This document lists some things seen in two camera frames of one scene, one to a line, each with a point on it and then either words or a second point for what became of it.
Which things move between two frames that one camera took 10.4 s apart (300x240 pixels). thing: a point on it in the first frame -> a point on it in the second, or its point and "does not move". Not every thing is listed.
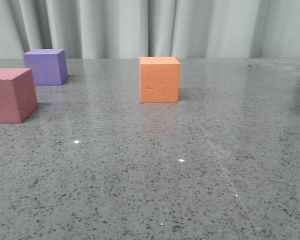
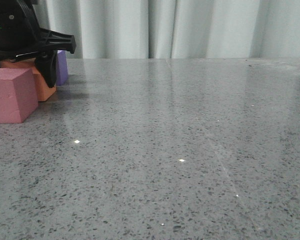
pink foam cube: [13, 95] does not move
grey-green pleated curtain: [132, 29] does not move
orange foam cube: [159, 79] -> [43, 91]
